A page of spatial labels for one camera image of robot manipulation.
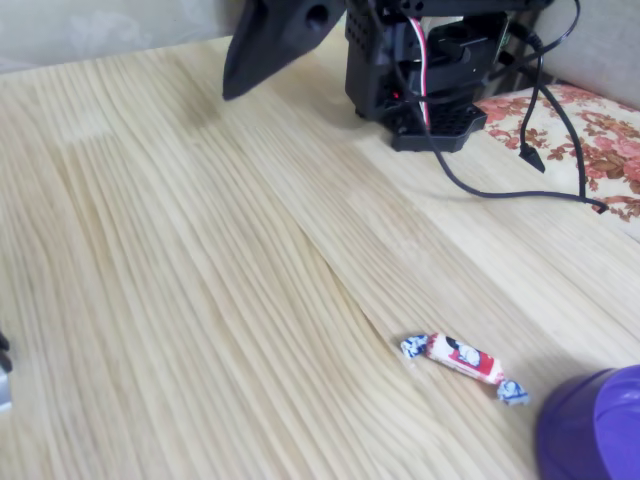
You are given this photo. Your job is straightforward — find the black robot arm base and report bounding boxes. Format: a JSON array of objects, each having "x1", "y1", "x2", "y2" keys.
[{"x1": 344, "y1": 0, "x2": 510, "y2": 154}]

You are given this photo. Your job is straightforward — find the purple bowl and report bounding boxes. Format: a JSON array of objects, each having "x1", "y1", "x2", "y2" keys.
[{"x1": 536, "y1": 364, "x2": 640, "y2": 480}]

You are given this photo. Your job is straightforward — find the floral patterned cloth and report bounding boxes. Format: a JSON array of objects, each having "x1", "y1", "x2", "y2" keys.
[{"x1": 473, "y1": 83, "x2": 640, "y2": 222}]

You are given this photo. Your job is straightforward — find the black and white stand piece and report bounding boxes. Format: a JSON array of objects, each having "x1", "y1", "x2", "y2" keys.
[{"x1": 0, "y1": 329, "x2": 14, "y2": 416}]

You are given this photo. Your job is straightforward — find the red white servo wire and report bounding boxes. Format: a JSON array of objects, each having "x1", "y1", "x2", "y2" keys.
[{"x1": 407, "y1": 14, "x2": 433, "y2": 132}]

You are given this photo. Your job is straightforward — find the long thin black cable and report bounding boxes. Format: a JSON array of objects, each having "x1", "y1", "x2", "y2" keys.
[{"x1": 367, "y1": 0, "x2": 609, "y2": 215}]

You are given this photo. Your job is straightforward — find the thick black cable with plug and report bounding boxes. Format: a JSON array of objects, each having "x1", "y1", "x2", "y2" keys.
[{"x1": 505, "y1": 22, "x2": 547, "y2": 174}]

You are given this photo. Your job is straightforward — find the thin black looped cable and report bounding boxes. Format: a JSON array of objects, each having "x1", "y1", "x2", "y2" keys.
[{"x1": 469, "y1": 0, "x2": 581, "y2": 90}]

